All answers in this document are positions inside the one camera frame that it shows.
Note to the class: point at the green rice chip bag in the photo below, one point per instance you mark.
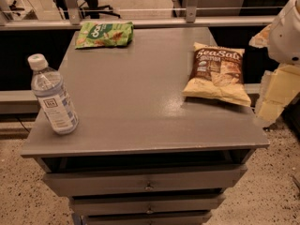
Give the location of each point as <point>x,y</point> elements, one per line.
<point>94,35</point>

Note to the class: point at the sea salt chip bag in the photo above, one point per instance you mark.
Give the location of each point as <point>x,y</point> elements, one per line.
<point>217,74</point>

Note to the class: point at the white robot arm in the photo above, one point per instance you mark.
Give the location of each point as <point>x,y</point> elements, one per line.
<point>279,88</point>

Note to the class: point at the metal railing frame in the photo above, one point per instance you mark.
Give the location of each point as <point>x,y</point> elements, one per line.
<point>43,15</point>

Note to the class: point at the grey drawer cabinet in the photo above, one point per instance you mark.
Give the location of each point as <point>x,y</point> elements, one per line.
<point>142,154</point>

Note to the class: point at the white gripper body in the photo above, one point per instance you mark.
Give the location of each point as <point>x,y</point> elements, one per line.
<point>286,37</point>

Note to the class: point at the clear plastic water bottle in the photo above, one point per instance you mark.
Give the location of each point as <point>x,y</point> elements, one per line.
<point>48,86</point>

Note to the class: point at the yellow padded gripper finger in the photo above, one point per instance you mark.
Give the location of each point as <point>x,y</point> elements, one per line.
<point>278,89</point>

